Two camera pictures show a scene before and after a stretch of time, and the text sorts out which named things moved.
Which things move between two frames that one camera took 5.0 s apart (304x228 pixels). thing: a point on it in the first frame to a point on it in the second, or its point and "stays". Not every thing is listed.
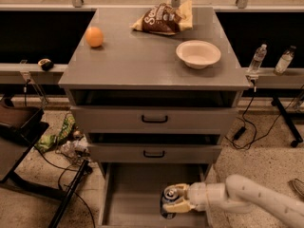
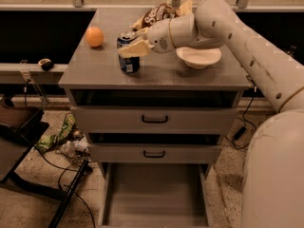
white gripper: (197, 195) to (159, 36)
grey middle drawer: (156, 153) stays
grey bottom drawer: (130, 194) stays
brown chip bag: (165, 19) stays
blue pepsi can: (170, 195) to (127, 65)
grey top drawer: (157, 119) stays
